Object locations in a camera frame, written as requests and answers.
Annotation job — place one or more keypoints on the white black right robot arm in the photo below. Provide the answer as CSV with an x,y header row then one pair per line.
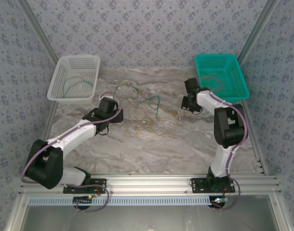
x,y
220,161

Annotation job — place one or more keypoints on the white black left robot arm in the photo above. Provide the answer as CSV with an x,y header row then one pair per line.
x,y
72,134

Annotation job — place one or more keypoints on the teal plastic basket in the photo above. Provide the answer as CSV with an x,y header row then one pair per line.
x,y
231,72

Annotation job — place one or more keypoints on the white plastic basket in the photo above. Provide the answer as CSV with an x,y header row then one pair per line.
x,y
84,65

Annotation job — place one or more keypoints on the black controller board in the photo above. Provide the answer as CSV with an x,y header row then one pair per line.
x,y
85,198
218,200

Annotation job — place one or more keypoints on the steel sheet panel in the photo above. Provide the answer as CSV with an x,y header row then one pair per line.
x,y
149,219

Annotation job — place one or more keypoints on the aluminium side rail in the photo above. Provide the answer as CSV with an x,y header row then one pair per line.
x,y
50,120
256,144

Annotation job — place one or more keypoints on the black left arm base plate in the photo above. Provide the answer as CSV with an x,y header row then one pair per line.
x,y
102,182

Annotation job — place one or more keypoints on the aluminium mounting rail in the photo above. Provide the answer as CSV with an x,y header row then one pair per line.
x,y
149,184

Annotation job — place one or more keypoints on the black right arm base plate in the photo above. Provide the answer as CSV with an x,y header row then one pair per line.
x,y
198,186

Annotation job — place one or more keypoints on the aluminium corner post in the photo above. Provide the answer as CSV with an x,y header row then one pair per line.
x,y
35,24
259,24

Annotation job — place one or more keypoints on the aluminium frame bar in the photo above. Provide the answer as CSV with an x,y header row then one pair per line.
x,y
283,216
15,214

